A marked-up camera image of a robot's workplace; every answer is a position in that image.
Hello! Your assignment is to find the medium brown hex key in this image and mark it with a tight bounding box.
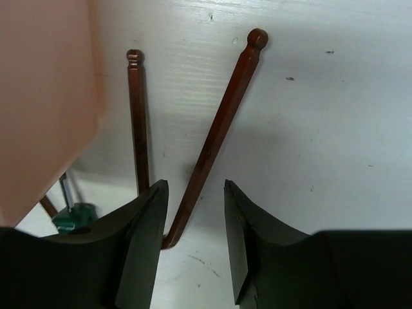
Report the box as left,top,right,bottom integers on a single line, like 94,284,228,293
126,49,150,194

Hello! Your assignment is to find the pink plastic toolbox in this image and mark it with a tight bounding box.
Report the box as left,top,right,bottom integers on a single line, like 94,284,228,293
1,1,103,227

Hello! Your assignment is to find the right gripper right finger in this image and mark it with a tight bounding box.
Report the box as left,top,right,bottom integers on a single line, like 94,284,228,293
224,180,411,308

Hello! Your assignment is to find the large brown hex key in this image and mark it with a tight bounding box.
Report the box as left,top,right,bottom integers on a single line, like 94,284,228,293
162,28,268,250

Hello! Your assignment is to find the green orange screwdriver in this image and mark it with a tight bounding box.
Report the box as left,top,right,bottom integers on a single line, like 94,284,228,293
51,173,97,234

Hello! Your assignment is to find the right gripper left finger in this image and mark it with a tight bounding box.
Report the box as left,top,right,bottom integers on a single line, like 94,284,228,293
1,180,169,308

